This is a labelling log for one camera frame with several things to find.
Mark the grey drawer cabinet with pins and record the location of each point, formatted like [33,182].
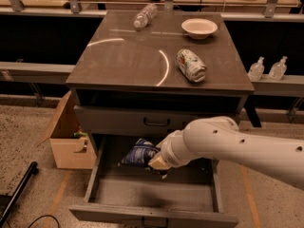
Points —
[123,67]

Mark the open grey drawer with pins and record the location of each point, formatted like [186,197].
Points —
[189,197]

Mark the clear sanitizer bottle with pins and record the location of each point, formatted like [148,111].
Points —
[278,69]
[256,70]

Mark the green item in box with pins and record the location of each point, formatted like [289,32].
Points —
[80,134]

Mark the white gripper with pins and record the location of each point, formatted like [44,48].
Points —
[168,155]

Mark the white paper bowl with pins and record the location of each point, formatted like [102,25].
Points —
[199,29]

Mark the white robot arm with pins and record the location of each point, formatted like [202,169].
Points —
[219,138]

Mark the clear sanitizer bottle right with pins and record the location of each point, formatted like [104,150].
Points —
[278,69]

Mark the clear plastic water bottle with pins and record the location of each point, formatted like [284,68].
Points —
[145,16]

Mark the cardboard box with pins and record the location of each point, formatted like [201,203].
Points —
[68,152]

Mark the green white soda can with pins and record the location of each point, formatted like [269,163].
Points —
[191,65]

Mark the blue chip bag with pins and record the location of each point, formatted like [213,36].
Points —
[140,154]

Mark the clear sanitizer bottle left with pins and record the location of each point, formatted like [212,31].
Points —
[256,70]

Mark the black pole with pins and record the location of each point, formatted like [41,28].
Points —
[7,202]

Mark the closed grey upper drawer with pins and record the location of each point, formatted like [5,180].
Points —
[132,122]

